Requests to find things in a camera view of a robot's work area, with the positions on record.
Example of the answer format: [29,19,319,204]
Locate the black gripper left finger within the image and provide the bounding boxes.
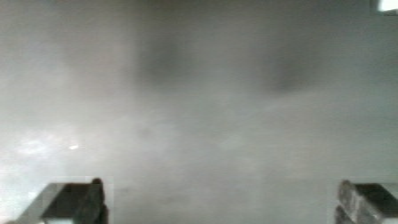
[24,178,109,224]

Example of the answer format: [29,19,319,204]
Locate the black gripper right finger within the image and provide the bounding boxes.
[335,180,398,224]

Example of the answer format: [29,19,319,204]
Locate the white front drawer box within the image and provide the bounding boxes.
[0,0,398,224]

